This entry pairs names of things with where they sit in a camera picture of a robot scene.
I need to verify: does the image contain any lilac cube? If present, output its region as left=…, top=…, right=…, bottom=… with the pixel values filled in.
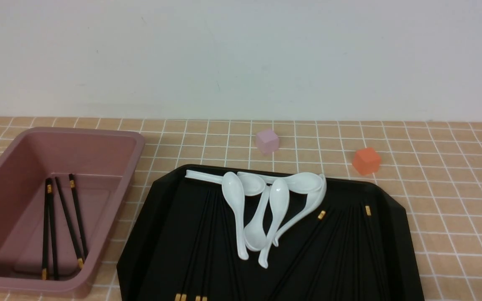
left=256, top=128, right=279, bottom=155

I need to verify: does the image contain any white ceramic spoon upside-down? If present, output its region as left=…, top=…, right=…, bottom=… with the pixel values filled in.
left=244, top=186, right=270, bottom=252

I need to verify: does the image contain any pink plastic bin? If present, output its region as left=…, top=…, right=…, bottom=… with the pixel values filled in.
left=0, top=127, right=145, bottom=298

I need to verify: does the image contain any black chopstick gold end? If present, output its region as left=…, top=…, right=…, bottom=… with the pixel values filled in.
left=201, top=192, right=221, bottom=301
left=185, top=191, right=213, bottom=301
left=174, top=191, right=210, bottom=301
left=195, top=191, right=217, bottom=301

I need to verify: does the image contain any white ceramic spoon centre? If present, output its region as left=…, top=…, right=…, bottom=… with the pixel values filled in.
left=258, top=179, right=290, bottom=269

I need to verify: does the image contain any white ceramic spoon rear left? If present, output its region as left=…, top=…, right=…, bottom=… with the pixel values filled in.
left=185, top=170, right=267, bottom=196

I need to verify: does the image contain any orange cube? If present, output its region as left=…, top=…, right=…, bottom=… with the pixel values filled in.
left=352, top=147, right=382, bottom=176

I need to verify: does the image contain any white ceramic spoon rear right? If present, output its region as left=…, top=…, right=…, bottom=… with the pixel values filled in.
left=237, top=171, right=323, bottom=194

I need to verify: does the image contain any black chopstick gold band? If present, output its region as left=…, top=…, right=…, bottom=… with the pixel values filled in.
left=364, top=205, right=388, bottom=301
left=267, top=208, right=333, bottom=301

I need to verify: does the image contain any white ceramic spoon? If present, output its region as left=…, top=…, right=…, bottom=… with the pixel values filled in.
left=273, top=174, right=327, bottom=247
left=221, top=172, right=249, bottom=260
left=237, top=171, right=323, bottom=194
left=185, top=170, right=267, bottom=196
left=258, top=179, right=290, bottom=269

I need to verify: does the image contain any black plastic tray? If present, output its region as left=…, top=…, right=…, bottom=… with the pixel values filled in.
left=117, top=164, right=425, bottom=301

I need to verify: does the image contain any black chopstick in bin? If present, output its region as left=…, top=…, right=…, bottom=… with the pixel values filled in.
left=55, top=176, right=84, bottom=269
left=68, top=173, right=88, bottom=261
left=46, top=178, right=60, bottom=281

